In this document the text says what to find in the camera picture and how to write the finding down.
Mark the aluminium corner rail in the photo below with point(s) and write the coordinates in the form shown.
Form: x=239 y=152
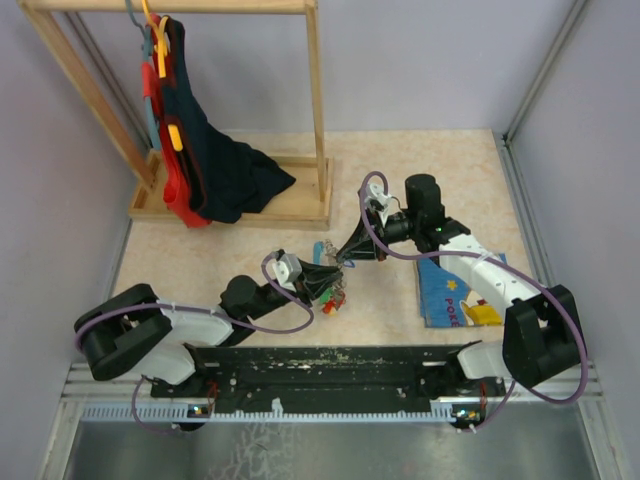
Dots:
x=569 y=27

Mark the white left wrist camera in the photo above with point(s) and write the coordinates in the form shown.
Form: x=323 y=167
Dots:
x=287 y=269

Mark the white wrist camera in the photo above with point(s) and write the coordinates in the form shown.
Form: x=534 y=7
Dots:
x=378 y=202
x=287 y=269

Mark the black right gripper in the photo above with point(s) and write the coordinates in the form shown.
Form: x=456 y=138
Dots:
x=361 y=246

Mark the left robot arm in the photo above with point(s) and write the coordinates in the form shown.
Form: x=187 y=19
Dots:
x=138 y=332

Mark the blue yellow booklet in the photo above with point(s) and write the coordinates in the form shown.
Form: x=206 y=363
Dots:
x=445 y=301

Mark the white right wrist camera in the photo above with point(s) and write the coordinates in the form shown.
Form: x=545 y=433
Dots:
x=378 y=202

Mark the wooden clothes rack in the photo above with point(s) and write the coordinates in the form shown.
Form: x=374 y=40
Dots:
x=304 y=206

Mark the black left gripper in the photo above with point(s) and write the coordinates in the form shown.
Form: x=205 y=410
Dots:
x=309 y=290

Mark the dark navy garment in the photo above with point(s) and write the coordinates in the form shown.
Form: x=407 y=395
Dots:
x=228 y=178

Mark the teal hanger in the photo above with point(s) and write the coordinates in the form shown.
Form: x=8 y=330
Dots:
x=147 y=90

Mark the red garment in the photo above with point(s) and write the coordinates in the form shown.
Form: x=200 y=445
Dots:
x=176 y=191

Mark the green key tag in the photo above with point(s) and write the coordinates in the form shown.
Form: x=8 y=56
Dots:
x=326 y=296

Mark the yellow hanger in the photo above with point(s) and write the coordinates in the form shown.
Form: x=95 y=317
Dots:
x=160 y=50

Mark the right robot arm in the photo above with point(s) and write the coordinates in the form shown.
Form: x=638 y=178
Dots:
x=541 y=333

